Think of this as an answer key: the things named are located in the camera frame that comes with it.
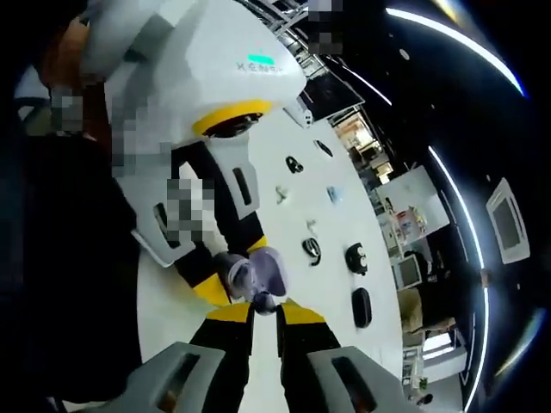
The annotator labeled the pink display shelf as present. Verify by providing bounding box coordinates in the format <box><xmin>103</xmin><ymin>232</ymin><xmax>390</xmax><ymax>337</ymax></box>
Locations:
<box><xmin>385</xmin><ymin>201</ymin><xmax>431</xmax><ymax>249</ymax></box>

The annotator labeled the person's left hand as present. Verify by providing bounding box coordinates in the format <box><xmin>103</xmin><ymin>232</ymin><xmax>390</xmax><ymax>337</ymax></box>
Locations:
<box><xmin>40</xmin><ymin>15</ymin><xmax>98</xmax><ymax>100</ymax></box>

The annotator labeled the ceiling light strip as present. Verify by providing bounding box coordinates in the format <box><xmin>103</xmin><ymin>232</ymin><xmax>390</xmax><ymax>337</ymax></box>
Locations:
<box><xmin>385</xmin><ymin>6</ymin><xmax>529</xmax><ymax>98</ymax></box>
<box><xmin>428</xmin><ymin>145</ymin><xmax>492</xmax><ymax>412</ymax></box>

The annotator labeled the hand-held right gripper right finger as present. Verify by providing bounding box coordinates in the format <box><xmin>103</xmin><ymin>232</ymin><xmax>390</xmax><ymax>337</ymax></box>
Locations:
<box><xmin>275</xmin><ymin>299</ymin><xmax>405</xmax><ymax>413</ymax></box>

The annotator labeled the black oval earbud case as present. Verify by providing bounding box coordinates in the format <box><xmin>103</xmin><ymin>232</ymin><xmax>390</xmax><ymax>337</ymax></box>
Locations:
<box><xmin>350</xmin><ymin>287</ymin><xmax>372</xmax><ymax>329</ymax></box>

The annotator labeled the ceiling air conditioner vent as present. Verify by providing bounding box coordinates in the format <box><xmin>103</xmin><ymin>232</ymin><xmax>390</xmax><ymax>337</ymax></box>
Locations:
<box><xmin>486</xmin><ymin>176</ymin><xmax>529</xmax><ymax>264</ymax></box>

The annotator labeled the person's dark shirt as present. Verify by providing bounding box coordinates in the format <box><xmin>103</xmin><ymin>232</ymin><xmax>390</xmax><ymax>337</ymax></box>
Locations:
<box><xmin>0</xmin><ymin>133</ymin><xmax>143</xmax><ymax>413</ymax></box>

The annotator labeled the greyish lilac earbud case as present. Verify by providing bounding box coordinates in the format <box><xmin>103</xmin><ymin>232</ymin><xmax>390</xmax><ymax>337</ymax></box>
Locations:
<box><xmin>214</xmin><ymin>247</ymin><xmax>288</xmax><ymax>302</ymax></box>

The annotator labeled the white table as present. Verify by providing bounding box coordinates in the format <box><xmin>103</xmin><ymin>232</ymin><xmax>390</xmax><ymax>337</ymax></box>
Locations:
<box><xmin>137</xmin><ymin>96</ymin><xmax>406</xmax><ymax>413</ymax></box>

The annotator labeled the grey earbud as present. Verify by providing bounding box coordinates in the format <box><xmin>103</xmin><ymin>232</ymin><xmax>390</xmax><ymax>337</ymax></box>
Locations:
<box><xmin>230</xmin><ymin>262</ymin><xmax>253</xmax><ymax>289</ymax></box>
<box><xmin>252</xmin><ymin>290</ymin><xmax>281</xmax><ymax>317</ymax></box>

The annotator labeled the black googly-eyed earbud case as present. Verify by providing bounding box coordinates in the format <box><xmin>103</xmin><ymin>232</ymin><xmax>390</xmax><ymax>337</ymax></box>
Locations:
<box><xmin>344</xmin><ymin>242</ymin><xmax>369</xmax><ymax>276</ymax></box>

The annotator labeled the white office chair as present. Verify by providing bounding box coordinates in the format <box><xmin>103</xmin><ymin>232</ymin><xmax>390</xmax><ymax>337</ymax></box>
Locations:
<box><xmin>390</xmin><ymin>253</ymin><xmax>423</xmax><ymax>290</ymax></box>

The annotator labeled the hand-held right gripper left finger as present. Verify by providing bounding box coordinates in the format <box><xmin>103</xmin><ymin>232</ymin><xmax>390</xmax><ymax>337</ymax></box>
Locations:
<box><xmin>123</xmin><ymin>302</ymin><xmax>259</xmax><ymax>413</ymax></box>

